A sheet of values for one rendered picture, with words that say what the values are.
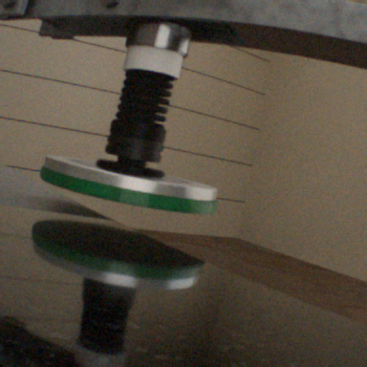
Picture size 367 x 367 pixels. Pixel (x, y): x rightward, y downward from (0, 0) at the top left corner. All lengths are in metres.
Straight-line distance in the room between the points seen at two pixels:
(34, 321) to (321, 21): 0.43
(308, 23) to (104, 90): 5.41
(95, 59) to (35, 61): 0.74
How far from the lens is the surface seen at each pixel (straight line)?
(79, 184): 0.55
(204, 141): 6.66
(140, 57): 0.62
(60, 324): 0.25
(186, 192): 0.56
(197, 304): 0.33
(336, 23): 0.55
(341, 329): 0.34
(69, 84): 5.73
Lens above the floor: 0.95
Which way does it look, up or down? 3 degrees down
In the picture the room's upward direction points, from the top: 11 degrees clockwise
